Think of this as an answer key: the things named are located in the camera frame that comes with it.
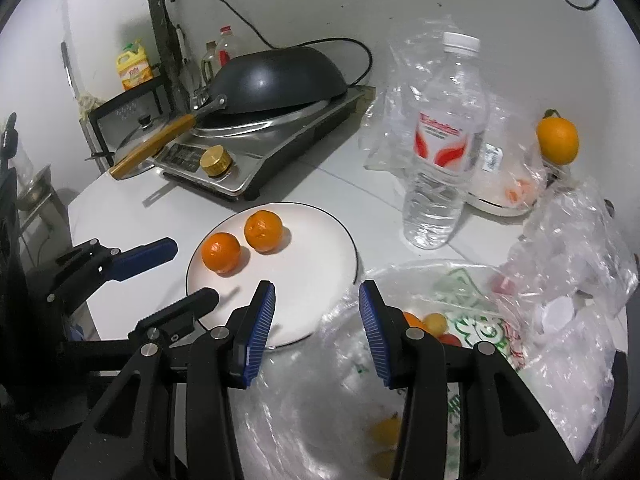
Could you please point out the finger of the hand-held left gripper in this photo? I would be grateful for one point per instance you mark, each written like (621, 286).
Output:
(145, 257)
(185, 310)

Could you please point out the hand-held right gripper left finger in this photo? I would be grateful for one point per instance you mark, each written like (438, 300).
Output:
(257, 330)

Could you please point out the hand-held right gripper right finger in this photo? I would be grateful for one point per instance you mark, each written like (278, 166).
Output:
(375, 332)

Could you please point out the small yellow fruit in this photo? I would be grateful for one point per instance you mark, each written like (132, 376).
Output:
(386, 431)
(434, 323)

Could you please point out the small red tomato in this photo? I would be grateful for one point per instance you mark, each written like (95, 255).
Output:
(450, 340)

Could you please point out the white plate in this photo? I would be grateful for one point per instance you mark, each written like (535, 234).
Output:
(310, 270)

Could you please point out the printed plastic bag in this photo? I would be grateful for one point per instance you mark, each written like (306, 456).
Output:
(310, 410)

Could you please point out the glass pot lid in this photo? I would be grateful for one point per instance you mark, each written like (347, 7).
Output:
(137, 141)

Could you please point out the brass cooker knob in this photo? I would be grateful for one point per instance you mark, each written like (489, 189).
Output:
(216, 160)

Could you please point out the metal bowl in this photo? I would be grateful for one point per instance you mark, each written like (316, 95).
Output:
(35, 188)

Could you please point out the black kitchen rack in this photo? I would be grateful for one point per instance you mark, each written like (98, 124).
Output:
(125, 98)

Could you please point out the white bowl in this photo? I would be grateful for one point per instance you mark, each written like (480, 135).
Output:
(495, 207)

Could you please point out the stainless steel gas stove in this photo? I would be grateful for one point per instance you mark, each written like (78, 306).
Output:
(280, 145)

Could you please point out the yellow dish soap bottle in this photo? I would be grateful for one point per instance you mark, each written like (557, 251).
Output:
(134, 67)

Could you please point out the small glass bottle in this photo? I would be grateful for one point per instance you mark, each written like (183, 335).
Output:
(209, 65)

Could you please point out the crumpled clear plastic bag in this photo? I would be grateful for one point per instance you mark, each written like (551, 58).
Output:
(575, 240)

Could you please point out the clear water bottle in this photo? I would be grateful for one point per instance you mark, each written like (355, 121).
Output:
(440, 110)

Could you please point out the grey vertical pipe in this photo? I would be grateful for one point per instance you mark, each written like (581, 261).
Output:
(156, 20)

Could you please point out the orange with leaf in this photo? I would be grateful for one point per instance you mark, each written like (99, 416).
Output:
(557, 137)

